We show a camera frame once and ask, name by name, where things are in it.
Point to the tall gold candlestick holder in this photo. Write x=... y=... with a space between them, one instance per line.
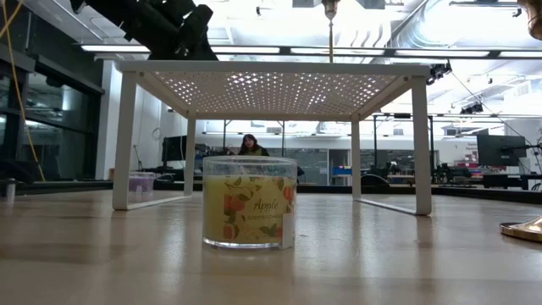
x=330 y=34

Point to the purple candle glass jar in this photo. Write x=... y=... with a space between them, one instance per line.
x=144 y=184

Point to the yellow apple scented candle jar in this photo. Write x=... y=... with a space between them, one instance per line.
x=250 y=212

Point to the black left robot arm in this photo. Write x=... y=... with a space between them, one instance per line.
x=123 y=12

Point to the teal candle glass jar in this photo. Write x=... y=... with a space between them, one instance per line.
x=436 y=188

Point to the white perforated metal shelf riser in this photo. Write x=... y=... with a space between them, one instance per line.
x=271 y=68

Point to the black computer monitor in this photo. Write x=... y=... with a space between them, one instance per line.
x=174 y=148
x=499 y=150

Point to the person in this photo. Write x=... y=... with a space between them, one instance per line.
x=252 y=148

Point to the long ceiling light strip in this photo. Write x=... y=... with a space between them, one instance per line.
x=339 y=51

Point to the small white cylinder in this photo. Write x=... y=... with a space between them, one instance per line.
x=10 y=190

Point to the black ceiling spotlight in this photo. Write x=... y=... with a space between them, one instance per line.
x=472 y=109
x=438 y=72

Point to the black table edge rail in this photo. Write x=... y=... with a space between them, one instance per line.
x=63 y=185

